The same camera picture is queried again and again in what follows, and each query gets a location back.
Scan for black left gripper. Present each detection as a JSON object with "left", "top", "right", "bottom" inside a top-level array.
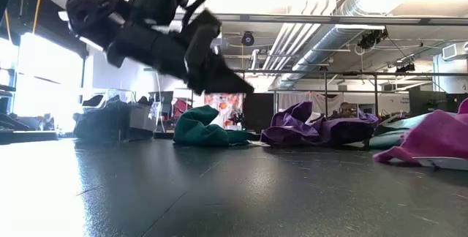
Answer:
[{"left": 107, "top": 10, "right": 256, "bottom": 96}]

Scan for dark green towel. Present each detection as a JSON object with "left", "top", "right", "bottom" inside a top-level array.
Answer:
[{"left": 173, "top": 104, "right": 259, "bottom": 148}]

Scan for purple towel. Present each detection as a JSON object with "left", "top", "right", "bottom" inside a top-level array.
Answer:
[{"left": 260, "top": 100, "right": 381, "bottom": 148}]

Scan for light blue towel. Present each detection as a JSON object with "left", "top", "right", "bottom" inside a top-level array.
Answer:
[{"left": 345, "top": 111, "right": 458, "bottom": 150}]

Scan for magenta towel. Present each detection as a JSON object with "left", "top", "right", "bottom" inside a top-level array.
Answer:
[{"left": 372, "top": 97, "right": 468, "bottom": 172}]

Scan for clear plastic basket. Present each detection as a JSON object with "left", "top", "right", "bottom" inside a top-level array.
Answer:
[{"left": 72, "top": 89, "right": 158, "bottom": 143}]

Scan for floral poster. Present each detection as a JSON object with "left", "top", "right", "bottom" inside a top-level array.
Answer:
[{"left": 203, "top": 92, "right": 244, "bottom": 128}]

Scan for red chair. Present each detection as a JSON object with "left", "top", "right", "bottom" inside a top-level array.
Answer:
[{"left": 171, "top": 97, "right": 195, "bottom": 121}]

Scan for black room panel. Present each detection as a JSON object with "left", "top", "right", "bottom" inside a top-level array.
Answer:
[{"left": 242, "top": 92, "right": 275, "bottom": 134}]

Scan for white ceiling pipes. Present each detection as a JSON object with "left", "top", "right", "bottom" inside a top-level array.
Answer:
[{"left": 261, "top": 20, "right": 337, "bottom": 72}]

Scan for black metal rack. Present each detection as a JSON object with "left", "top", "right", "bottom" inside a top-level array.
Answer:
[{"left": 233, "top": 67, "right": 468, "bottom": 117}]

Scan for white curtain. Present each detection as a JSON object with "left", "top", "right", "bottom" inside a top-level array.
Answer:
[{"left": 276, "top": 91, "right": 347, "bottom": 119}]

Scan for person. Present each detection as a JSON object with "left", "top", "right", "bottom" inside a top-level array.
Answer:
[{"left": 331, "top": 101, "right": 361, "bottom": 119}]

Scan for black track light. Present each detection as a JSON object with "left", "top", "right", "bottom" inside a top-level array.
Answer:
[
  {"left": 394, "top": 62, "right": 417, "bottom": 74},
  {"left": 357, "top": 28, "right": 389, "bottom": 50}
]

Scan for bright window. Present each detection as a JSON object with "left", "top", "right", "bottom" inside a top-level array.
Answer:
[{"left": 0, "top": 31, "right": 83, "bottom": 128}]

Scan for dark room monitor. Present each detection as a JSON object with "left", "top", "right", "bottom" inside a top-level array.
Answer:
[{"left": 408, "top": 89, "right": 468, "bottom": 116}]

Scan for black round ceiling camera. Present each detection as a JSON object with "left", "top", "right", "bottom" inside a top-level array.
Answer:
[{"left": 240, "top": 31, "right": 256, "bottom": 47}]

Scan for silver ventilation duct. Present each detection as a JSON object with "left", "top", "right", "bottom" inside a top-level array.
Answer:
[{"left": 277, "top": 0, "right": 425, "bottom": 88}]

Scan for yellow hanging cable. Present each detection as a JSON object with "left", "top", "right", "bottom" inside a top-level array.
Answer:
[
  {"left": 31, "top": 0, "right": 45, "bottom": 35},
  {"left": 3, "top": 8, "right": 12, "bottom": 44}
]

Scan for white wall vent unit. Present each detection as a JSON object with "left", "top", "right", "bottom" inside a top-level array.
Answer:
[{"left": 441, "top": 42, "right": 468, "bottom": 61}]

